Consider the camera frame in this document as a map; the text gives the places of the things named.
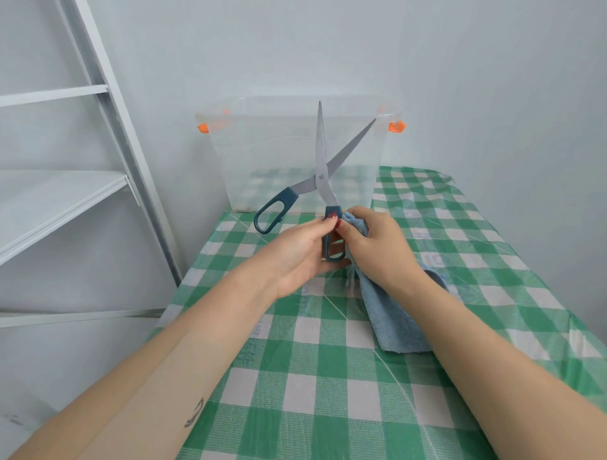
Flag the blue handled steel scissors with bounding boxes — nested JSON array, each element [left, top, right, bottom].
[[254, 100, 377, 263]]

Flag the white metal shelf rack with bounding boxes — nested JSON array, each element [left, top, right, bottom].
[[0, 0, 183, 330]]

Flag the blue microfibre cloth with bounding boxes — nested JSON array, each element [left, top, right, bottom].
[[340, 210, 449, 355]]

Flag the person's right forearm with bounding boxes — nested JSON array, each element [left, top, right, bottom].
[[398, 272, 607, 460]]

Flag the person's left forearm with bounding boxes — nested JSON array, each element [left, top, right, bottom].
[[9, 265, 285, 460]]

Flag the clear plastic storage box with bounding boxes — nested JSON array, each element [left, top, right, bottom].
[[194, 94, 407, 214]]

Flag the person's left hand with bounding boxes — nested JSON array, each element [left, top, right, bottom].
[[236, 214, 352, 302]]

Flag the green white checkered tablecloth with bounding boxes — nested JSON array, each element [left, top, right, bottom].
[[147, 166, 607, 460]]

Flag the person's right hand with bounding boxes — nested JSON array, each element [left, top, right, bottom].
[[335, 206, 427, 297]]

